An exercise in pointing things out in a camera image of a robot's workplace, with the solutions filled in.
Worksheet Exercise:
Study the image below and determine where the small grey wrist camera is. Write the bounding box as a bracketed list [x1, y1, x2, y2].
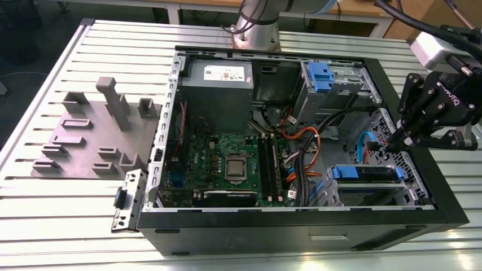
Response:
[460, 124, 480, 151]

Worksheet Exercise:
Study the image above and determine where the green motherboard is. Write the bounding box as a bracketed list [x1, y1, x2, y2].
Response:
[160, 132, 297, 208]

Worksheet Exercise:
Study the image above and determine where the black PC case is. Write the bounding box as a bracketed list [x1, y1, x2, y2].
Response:
[110, 44, 471, 256]

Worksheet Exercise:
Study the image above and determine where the blue black rear connector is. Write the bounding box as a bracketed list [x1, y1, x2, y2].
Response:
[113, 186, 128, 209]

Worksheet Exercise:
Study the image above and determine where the grey power supply unit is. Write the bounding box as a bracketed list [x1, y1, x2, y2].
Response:
[176, 59, 255, 136]

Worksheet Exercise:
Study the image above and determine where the red black power wire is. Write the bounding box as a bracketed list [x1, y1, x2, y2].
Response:
[371, 139, 395, 155]

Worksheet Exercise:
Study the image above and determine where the metal optical drive cage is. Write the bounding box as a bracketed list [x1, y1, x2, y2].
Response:
[292, 58, 379, 125]

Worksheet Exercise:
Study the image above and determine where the thin red wire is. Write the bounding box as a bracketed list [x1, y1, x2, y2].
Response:
[173, 100, 188, 163]

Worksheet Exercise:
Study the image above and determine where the metal CPU socket cover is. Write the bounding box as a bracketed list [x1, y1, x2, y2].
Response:
[221, 152, 252, 186]

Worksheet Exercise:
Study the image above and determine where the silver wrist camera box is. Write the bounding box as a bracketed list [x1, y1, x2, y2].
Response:
[408, 30, 455, 70]

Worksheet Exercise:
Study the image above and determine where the silver CPU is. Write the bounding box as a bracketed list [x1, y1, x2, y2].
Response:
[227, 160, 248, 176]

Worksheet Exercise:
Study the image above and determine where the black graphics card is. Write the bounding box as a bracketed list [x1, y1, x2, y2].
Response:
[191, 189, 260, 208]

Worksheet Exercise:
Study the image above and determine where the grey parts rack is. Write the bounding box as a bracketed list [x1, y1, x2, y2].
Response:
[32, 76, 165, 180]

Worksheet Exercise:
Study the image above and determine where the wooden desk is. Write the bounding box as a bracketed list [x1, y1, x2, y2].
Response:
[143, 0, 400, 39]

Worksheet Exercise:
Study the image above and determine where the wooden cabinet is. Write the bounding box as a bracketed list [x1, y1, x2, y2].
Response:
[383, 0, 482, 43]

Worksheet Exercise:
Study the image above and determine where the orange wire bundle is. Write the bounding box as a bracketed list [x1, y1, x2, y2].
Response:
[281, 126, 324, 184]

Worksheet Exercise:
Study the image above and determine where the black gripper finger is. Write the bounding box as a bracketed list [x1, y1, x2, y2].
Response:
[402, 119, 467, 150]
[387, 72, 434, 151]

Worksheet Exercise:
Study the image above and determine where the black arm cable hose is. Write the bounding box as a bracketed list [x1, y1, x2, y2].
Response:
[373, 0, 482, 39]

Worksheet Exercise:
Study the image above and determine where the hard disk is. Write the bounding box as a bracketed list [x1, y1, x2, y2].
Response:
[328, 165, 407, 184]

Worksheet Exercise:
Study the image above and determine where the black cable bundle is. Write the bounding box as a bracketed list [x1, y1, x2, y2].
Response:
[292, 107, 378, 207]

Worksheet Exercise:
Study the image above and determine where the RAM stick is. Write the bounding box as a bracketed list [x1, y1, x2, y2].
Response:
[268, 134, 284, 202]

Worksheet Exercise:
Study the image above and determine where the blue plastic drive latch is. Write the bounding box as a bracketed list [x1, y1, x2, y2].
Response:
[307, 62, 335, 94]

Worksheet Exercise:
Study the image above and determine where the metal disk bay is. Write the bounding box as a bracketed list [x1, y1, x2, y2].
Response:
[325, 163, 420, 208]

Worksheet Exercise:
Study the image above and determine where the blue data wire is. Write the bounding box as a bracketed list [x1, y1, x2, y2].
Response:
[355, 130, 382, 165]

